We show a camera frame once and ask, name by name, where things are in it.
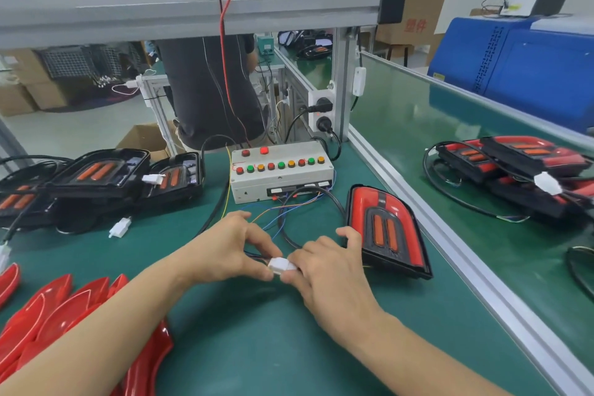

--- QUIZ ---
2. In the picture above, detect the person's left hand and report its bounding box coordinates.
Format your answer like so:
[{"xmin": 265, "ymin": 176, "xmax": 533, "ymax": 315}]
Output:
[{"xmin": 176, "ymin": 210, "xmax": 284, "ymax": 285}]

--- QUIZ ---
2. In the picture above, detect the person's right hand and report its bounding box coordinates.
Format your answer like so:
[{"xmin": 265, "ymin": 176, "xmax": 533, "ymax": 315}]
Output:
[{"xmin": 278, "ymin": 226, "xmax": 384, "ymax": 327}]

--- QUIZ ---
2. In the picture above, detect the pile of black lamp housings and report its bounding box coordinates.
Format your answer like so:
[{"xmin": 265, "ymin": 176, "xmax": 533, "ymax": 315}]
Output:
[{"xmin": 0, "ymin": 148, "xmax": 207, "ymax": 248}]

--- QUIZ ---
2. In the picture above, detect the person's left forearm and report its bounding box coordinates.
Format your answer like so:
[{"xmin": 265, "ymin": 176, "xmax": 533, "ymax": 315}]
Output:
[{"xmin": 0, "ymin": 261, "xmax": 210, "ymax": 396}]

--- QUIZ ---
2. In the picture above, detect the person's right forearm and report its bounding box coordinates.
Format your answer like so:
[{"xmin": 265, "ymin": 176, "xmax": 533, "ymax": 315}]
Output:
[{"xmin": 348, "ymin": 308, "xmax": 512, "ymax": 396}]

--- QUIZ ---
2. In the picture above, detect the beige test button box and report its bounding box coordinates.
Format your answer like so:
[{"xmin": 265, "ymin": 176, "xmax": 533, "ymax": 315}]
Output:
[{"xmin": 229, "ymin": 140, "xmax": 335, "ymax": 205}]

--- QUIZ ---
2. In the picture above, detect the low open cardboard carton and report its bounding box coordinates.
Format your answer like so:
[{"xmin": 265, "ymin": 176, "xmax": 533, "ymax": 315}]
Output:
[{"xmin": 116, "ymin": 124, "xmax": 173, "ymax": 162}]

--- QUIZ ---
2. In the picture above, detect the white power strip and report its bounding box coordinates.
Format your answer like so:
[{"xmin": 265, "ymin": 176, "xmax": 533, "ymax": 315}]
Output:
[{"xmin": 306, "ymin": 85, "xmax": 337, "ymax": 142}]

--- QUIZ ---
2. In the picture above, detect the white metal stand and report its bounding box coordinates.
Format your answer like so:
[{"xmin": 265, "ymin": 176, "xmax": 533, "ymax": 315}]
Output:
[{"xmin": 137, "ymin": 74, "xmax": 178, "ymax": 155}]

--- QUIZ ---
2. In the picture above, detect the pile of red lens covers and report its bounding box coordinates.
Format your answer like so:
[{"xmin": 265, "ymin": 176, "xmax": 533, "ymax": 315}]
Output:
[{"xmin": 0, "ymin": 263, "xmax": 176, "ymax": 396}]

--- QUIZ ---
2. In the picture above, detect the large cardboard box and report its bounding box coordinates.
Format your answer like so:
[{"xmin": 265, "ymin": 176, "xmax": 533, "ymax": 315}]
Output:
[{"xmin": 4, "ymin": 48, "xmax": 94, "ymax": 112}]

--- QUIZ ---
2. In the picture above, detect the black mesh basket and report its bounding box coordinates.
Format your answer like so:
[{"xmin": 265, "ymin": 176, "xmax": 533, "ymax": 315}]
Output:
[{"xmin": 41, "ymin": 46, "xmax": 126, "ymax": 79}]

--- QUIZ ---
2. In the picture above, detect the small cardboard box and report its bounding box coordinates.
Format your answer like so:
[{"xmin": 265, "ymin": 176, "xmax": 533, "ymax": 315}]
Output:
[{"xmin": 0, "ymin": 83, "xmax": 38, "ymax": 118}]

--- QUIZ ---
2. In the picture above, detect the blue plastic crate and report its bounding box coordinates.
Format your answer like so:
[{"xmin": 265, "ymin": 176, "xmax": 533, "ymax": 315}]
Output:
[{"xmin": 427, "ymin": 12, "xmax": 594, "ymax": 137}]

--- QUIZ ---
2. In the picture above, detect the white switch box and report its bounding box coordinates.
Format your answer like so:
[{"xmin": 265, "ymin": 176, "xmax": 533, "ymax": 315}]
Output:
[{"xmin": 351, "ymin": 66, "xmax": 368, "ymax": 98}]

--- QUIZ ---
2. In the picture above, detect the red power cable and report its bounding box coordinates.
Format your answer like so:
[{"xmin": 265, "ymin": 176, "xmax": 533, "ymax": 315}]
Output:
[{"xmin": 216, "ymin": 0, "xmax": 252, "ymax": 146}]

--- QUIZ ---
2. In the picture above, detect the aluminium workstation frame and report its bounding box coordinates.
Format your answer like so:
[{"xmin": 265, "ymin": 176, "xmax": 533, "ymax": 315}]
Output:
[{"xmin": 0, "ymin": 0, "xmax": 410, "ymax": 151}]

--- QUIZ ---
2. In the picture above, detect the black power cable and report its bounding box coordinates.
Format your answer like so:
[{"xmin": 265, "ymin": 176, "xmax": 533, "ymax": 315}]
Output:
[{"xmin": 202, "ymin": 0, "xmax": 243, "ymax": 137}]

